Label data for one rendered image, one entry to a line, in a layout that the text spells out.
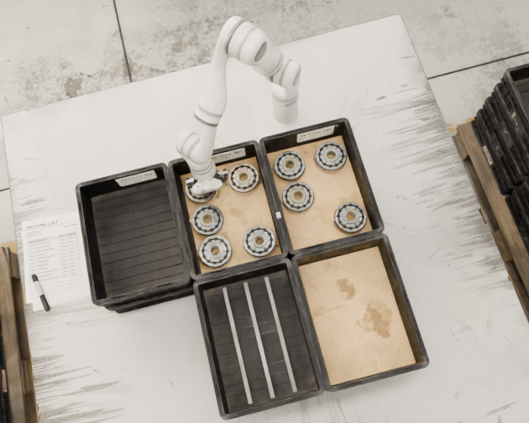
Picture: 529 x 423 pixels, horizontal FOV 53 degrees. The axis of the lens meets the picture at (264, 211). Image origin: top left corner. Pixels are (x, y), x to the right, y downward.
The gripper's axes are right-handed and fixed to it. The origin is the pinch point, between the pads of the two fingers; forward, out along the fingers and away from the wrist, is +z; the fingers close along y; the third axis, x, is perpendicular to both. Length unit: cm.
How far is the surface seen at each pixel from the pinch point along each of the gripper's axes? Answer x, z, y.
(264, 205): 10.1, 2.4, -15.5
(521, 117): -9, 32, -124
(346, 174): 6.8, 2.5, -44.4
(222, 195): 3.2, 2.3, -2.9
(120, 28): -139, 86, 35
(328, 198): 13.2, 2.4, -36.5
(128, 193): -5.5, 2.4, 27.5
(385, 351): 64, 2, -40
